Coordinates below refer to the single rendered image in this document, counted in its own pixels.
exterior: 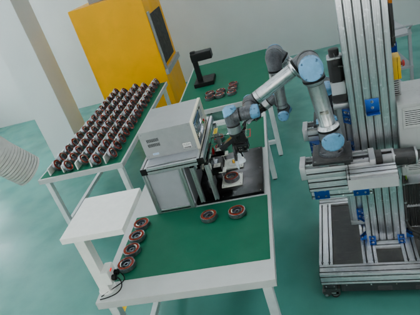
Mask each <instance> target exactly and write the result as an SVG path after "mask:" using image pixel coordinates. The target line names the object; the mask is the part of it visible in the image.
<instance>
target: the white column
mask: <svg viewBox="0 0 420 315"><path fill-rule="evenodd" d="M0 53H1V56H2V58H3V59H4V62H5V63H6V66H7V67H8V69H9V71H10V73H11V75H12V77H13V79H14V81H15V83H16V84H17V86H18V88H19V90H20V92H21V94H22V96H23V98H24V100H25V102H26V104H27V106H28V108H29V110H30V112H31V114H32V116H33V117H34V119H35V121H36V123H37V125H38V127H39V129H40V131H41V133H42V135H43V136H44V138H45V140H46V142H47V145H48V146H49V148H50V150H51V152H52V154H53V156H54V158H57V156H58V154H59V153H61V152H62V151H63V149H64V147H65V146H66V145H68V144H69V142H70V140H71V139H72V138H73V137H74V136H75V134H76V133H77V132H79V130H80V129H81V128H82V127H83V126H84V125H85V122H84V119H83V117H82V116H81V113H80V111H79V109H78V107H77V104H76V102H75V100H74V98H73V95H72V94H71V92H70V90H69V87H68V85H67V83H66V80H65V78H64V76H63V74H62V72H61V70H60V68H59V65H58V63H57V61H56V59H55V57H54V54H53V52H52V50H51V48H50V46H49V44H48V41H47V39H46V37H45V35H44V33H43V30H42V29H41V26H40V24H39V22H38V19H37V17H36V15H35V13H34V11H33V9H32V7H31V5H30V2H29V0H0Z"/></svg>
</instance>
